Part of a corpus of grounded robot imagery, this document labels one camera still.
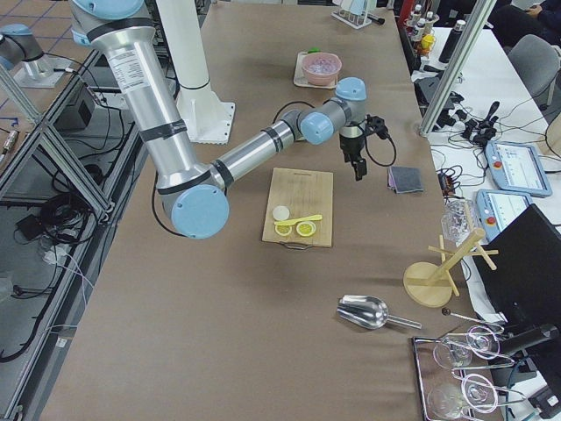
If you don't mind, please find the cream serving tray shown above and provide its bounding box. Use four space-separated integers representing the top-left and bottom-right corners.
293 51 337 89

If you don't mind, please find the wooden cutting board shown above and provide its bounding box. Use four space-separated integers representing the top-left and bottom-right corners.
262 168 334 247

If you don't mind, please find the seated person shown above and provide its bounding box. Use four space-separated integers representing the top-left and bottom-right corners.
488 0 560 47

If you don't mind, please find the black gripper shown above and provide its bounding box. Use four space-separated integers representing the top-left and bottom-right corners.
339 129 367 182

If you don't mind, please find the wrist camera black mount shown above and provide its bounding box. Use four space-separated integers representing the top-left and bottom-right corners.
365 114 391 139

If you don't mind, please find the wooden mug tree stand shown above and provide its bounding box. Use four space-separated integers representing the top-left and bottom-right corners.
403 228 499 308

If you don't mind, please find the grey office chair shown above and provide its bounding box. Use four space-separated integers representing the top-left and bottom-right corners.
508 34 560 111

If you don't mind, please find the yellow plastic knife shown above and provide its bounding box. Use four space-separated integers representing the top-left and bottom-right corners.
274 214 323 226

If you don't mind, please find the copper wire bottle basket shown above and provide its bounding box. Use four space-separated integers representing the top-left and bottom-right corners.
403 1 439 57

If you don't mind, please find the black monitor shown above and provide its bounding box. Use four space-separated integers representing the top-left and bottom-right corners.
473 204 560 326

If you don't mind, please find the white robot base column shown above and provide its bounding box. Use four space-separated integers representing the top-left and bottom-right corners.
157 0 235 145

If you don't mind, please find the grey folded cloth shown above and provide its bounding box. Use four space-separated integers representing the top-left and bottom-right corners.
387 166 423 194

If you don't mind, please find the wine glass rack tray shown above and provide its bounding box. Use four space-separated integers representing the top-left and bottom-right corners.
411 325 526 420

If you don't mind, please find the blue teach pendant tablet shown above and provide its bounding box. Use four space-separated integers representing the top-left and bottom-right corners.
485 140 552 197

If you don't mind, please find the black bottle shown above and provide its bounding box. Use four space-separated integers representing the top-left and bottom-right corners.
438 19 466 64

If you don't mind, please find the pink bowl with ice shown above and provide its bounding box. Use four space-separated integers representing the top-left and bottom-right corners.
302 52 342 86

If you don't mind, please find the white half lemon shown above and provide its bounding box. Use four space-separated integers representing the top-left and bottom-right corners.
273 205 290 221

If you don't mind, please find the aluminium frame post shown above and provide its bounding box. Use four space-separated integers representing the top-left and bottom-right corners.
419 0 496 138

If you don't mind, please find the lemon slice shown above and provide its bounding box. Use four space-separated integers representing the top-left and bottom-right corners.
295 221 316 238
274 225 293 237

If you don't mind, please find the metal ice scoop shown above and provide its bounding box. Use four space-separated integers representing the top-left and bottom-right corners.
337 295 423 330

